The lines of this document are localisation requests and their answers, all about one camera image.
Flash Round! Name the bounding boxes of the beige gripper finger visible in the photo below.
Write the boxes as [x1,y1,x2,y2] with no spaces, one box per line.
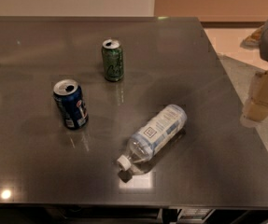
[242,70,268,122]

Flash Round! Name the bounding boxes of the clear blue-label plastic bottle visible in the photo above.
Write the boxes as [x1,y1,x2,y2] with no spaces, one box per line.
[117,105,187,171]

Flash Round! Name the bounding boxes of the white label under table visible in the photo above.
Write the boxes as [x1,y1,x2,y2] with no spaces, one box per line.
[180,208,212,220]

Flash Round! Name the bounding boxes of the green soda can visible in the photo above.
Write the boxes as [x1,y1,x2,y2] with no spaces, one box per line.
[102,38,124,82]

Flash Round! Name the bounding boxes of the blue soda can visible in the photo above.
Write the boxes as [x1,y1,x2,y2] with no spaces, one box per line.
[53,79,89,130]

